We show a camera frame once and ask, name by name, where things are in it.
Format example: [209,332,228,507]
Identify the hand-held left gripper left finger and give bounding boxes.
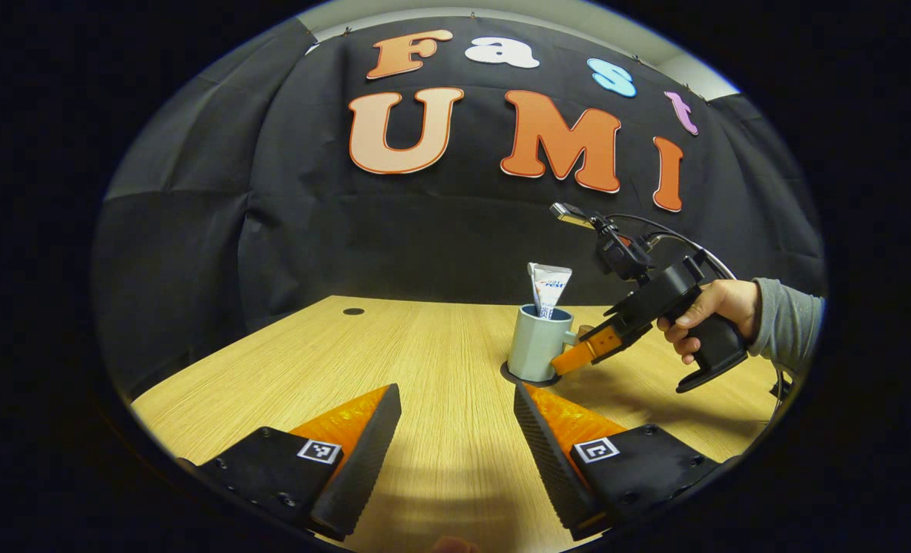
[194,384,402,541]

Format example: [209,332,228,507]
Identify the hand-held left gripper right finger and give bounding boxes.
[513,382,721,541]

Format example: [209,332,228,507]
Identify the light blue cup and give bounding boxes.
[508,304,581,382]

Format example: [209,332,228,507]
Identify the white toothpaste tube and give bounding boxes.
[527,263,573,320]

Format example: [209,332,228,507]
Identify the dark round coaster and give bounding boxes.
[499,361,564,387]

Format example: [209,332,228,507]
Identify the wooden desktop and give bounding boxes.
[131,296,790,553]

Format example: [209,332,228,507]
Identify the black backdrop cloth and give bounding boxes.
[93,15,827,400]

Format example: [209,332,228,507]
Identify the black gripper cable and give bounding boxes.
[609,214,737,281]

